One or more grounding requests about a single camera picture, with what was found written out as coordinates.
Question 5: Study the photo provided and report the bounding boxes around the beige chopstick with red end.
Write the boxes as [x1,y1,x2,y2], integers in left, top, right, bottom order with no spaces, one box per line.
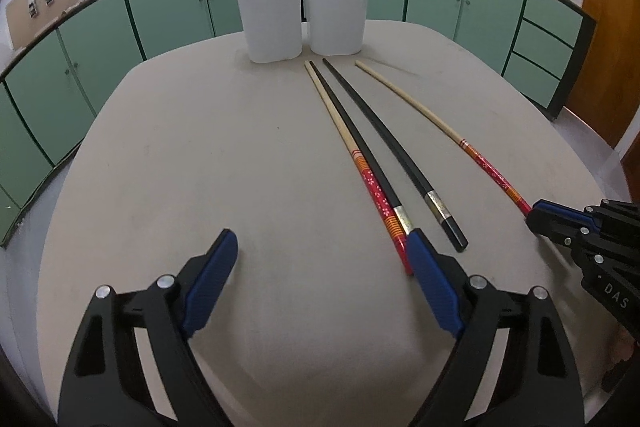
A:
[304,61,416,277]
[354,60,533,217]

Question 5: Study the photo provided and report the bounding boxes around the wooden door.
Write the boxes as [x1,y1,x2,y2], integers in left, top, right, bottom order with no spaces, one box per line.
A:
[567,0,640,148]

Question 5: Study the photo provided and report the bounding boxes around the person's right hand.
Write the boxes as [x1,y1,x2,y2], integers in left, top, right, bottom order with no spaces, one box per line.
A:
[607,323,639,372]

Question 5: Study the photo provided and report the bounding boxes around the white two-compartment utensil holder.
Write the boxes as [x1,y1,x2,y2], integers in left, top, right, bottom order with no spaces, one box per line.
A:
[231,0,372,64]

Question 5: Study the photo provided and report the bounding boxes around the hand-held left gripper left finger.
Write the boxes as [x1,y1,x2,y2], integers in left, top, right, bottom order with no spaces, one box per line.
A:
[57,228,239,427]

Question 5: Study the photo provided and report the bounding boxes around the cardboard box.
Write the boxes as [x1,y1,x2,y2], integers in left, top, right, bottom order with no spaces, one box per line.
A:
[5,0,82,50]

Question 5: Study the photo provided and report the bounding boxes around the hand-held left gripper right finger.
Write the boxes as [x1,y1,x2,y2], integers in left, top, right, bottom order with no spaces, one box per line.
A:
[405,228,586,427]

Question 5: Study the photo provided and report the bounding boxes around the green lower kitchen cabinets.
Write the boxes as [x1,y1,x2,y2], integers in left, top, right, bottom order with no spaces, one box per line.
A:
[0,0,598,248]

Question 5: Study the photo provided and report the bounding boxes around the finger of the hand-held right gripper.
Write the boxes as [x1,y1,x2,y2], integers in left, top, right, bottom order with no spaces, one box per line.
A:
[525,212,597,254]
[532,200,640,229]

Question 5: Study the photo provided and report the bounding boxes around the black chopstick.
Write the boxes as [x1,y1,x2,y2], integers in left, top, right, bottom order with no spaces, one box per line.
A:
[322,58,470,254]
[309,61,418,238]

